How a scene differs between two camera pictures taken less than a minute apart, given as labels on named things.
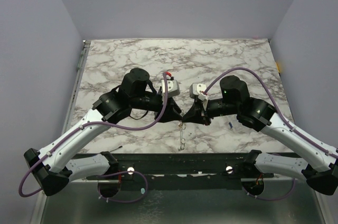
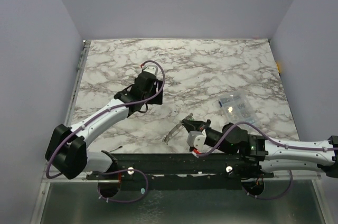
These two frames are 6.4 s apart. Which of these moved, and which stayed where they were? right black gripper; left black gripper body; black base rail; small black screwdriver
Moved: left black gripper body; right black gripper
Stayed: small black screwdriver; black base rail
